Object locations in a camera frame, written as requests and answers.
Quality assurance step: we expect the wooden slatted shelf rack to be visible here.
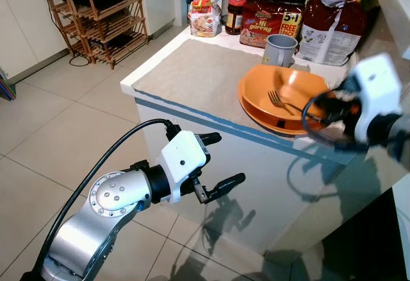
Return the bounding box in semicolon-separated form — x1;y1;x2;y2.
41;0;149;69

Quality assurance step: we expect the large red and white bag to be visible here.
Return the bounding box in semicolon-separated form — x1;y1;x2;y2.
297;0;368;66

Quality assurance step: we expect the silver metal fork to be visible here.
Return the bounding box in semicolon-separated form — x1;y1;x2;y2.
268;90;306;116

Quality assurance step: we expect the grey mug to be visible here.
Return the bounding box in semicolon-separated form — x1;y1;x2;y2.
262;34;299;68

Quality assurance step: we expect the beige placemat with blue edge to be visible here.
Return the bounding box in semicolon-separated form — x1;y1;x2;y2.
131;38;363;165

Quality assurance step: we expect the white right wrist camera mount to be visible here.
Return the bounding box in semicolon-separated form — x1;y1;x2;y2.
349;53;404;145

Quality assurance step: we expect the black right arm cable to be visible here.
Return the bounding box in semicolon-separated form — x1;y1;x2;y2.
300;90;371;152

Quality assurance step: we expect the white counter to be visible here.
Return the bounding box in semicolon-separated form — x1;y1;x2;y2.
368;0;410;61

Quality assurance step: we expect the colourful striped object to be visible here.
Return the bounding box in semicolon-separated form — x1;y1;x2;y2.
0;68;16;101

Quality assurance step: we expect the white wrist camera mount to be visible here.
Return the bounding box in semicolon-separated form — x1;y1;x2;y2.
349;53;404;145
160;130;210;205

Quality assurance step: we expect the small white red snack packet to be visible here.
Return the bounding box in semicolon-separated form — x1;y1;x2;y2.
188;0;222;38

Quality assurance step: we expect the orange bowl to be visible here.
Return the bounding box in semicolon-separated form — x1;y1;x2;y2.
238;64;332;125
240;102;329;136

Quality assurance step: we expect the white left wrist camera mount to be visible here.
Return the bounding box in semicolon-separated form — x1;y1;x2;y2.
160;130;210;205

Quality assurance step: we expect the red noodle multipack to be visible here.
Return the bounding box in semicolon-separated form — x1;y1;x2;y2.
240;0;304;49

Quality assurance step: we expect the white table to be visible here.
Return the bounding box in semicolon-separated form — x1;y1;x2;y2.
120;25;410;256

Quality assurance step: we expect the dark jar with red lid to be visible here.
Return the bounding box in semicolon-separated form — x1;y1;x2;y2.
225;0;247;36

